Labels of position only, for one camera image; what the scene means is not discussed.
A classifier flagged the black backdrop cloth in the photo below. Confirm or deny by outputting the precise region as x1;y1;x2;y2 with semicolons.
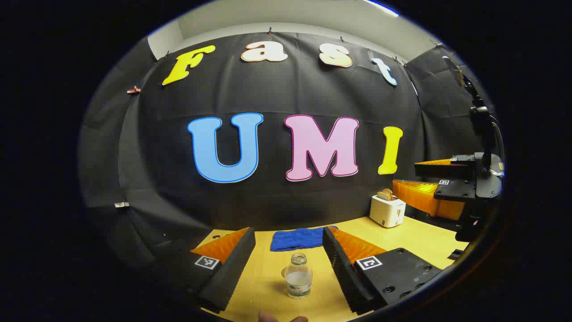
78;31;494;273

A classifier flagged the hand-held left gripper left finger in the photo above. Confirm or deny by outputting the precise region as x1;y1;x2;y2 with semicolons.
168;227;256;314

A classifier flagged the blue folded towel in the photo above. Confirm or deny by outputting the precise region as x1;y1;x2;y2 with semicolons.
270;226;339;252

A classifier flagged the clear plastic water bottle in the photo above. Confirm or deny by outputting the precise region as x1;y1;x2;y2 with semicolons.
285;253;313;299

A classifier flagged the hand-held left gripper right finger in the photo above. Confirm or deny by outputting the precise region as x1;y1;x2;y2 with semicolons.
322;226;444;316

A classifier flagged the white toaster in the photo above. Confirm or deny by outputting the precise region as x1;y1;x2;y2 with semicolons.
370;195;406;229

